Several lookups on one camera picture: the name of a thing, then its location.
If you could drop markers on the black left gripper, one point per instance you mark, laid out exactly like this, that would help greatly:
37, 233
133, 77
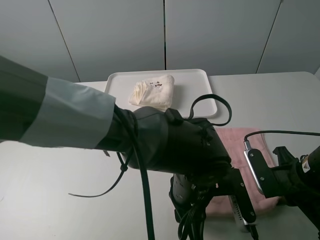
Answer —
190, 200

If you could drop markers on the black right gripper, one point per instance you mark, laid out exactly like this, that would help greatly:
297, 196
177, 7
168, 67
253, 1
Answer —
298, 180

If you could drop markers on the cream white towel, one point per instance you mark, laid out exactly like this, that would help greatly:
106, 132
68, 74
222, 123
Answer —
156, 92

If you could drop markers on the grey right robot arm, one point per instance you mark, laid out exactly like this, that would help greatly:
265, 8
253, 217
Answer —
299, 180

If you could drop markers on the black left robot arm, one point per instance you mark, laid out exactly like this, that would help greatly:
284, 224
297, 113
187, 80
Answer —
42, 111

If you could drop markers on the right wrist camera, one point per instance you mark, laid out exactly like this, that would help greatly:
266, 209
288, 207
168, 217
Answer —
263, 176

